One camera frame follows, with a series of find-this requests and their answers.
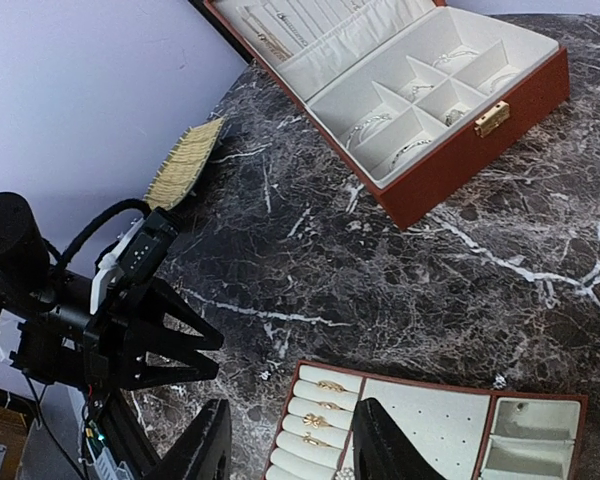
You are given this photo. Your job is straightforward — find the cardboard box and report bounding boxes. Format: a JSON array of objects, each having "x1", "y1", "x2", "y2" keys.
[{"x1": 0, "y1": 407, "x2": 28, "y2": 479}]

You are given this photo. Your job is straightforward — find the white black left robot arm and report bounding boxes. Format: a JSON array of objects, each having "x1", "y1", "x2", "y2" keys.
[{"x1": 0, "y1": 192, "x2": 224, "y2": 395}]

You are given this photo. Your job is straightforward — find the red wooden jewelry box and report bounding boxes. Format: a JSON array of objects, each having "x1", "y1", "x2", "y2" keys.
[{"x1": 207, "y1": 1, "x2": 570, "y2": 228}]

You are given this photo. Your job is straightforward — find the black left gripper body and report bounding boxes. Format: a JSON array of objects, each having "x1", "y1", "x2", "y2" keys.
[{"x1": 83, "y1": 287, "x2": 145, "y2": 392}]

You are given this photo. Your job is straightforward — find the woven bamboo tray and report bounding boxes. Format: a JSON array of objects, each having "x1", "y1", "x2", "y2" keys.
[{"x1": 144, "y1": 117, "x2": 225, "y2": 210}]

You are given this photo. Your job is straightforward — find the white slotted cable duct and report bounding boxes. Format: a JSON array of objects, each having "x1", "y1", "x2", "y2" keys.
[{"x1": 82, "y1": 418, "x2": 142, "y2": 479}]

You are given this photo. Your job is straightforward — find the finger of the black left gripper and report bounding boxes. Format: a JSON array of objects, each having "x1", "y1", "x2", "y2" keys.
[
  {"x1": 119, "y1": 347, "x2": 219, "y2": 390},
  {"x1": 124, "y1": 277, "x2": 224, "y2": 353}
]

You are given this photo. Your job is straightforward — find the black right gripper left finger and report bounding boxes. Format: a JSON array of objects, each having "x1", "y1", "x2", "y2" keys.
[{"x1": 152, "y1": 399, "x2": 232, "y2": 480}]

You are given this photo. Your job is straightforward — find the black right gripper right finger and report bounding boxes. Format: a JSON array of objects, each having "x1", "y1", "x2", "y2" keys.
[{"x1": 352, "y1": 398, "x2": 443, "y2": 480}]

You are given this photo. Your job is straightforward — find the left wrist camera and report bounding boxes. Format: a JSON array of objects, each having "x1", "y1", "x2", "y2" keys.
[{"x1": 59, "y1": 198, "x2": 184, "y2": 316}]

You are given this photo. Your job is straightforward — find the red jewelry tray insert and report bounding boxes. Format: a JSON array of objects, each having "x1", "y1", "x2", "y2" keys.
[{"x1": 263, "y1": 360, "x2": 588, "y2": 479}]

